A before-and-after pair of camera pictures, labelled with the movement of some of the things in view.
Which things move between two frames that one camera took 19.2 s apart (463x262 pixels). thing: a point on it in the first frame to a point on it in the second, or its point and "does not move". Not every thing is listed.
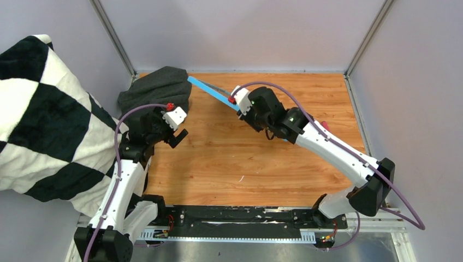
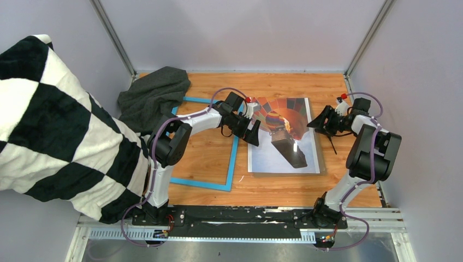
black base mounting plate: [248, 219] does not move
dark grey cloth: [167, 87] does not move
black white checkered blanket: [57, 141] does not move
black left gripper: [157, 117] to [251, 136]
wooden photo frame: [222, 96] to [208, 161]
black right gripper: [246, 117] to [318, 123]
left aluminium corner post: [114, 37] does not move
